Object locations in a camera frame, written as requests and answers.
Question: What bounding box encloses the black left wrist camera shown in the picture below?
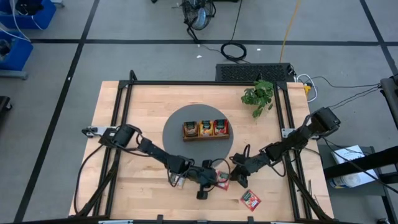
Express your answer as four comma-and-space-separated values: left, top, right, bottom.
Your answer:
196, 185, 209, 200

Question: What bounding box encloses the red strawberry tea packet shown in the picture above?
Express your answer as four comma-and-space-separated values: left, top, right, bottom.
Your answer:
216, 170, 231, 192
240, 189, 262, 212
213, 119, 229, 136

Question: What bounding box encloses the white looped cable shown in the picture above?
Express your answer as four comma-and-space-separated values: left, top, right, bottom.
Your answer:
297, 73, 318, 103

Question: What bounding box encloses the blue plastic bin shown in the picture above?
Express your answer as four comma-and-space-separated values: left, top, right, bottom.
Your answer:
0, 30, 34, 72
0, 0, 58, 30

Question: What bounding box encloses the yellow hanging cable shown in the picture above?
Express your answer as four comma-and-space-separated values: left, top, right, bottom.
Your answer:
279, 0, 303, 63

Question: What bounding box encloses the round grey woven placemat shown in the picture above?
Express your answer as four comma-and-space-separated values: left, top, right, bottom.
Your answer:
162, 104, 235, 168

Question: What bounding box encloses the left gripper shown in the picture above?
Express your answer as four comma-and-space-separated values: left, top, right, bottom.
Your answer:
185, 159, 223, 189

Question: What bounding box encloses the green plant in white pot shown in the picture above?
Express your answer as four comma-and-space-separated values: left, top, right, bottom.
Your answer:
241, 78, 275, 119

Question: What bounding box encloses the brown wooden tea box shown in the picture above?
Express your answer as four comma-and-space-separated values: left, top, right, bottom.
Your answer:
182, 119, 231, 142

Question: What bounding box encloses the black floor fan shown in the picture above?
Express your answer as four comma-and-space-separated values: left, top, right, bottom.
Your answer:
180, 0, 217, 43

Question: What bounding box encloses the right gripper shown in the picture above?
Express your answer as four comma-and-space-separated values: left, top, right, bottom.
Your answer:
229, 152, 270, 184

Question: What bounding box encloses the black aluminium table frame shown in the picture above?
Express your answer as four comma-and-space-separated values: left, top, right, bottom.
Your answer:
70, 70, 335, 224

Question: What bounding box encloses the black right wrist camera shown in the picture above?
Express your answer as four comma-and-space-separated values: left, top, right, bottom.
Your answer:
237, 174, 250, 189

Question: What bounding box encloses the black equipment stand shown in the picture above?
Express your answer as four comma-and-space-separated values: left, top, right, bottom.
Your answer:
323, 73, 398, 224

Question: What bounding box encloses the yellow mango tea packet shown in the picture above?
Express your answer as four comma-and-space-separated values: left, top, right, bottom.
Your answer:
198, 120, 215, 137

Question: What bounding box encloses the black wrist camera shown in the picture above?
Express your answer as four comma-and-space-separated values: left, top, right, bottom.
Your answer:
196, 185, 209, 200
237, 174, 250, 189

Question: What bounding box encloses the beige tea packet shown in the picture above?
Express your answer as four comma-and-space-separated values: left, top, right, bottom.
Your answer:
183, 121, 199, 138
170, 173, 188, 190

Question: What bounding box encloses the white paper booklet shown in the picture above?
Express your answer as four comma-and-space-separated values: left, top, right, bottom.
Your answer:
330, 144, 379, 190

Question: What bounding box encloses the coiled black floor cable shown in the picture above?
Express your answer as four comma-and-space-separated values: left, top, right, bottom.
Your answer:
220, 0, 249, 62

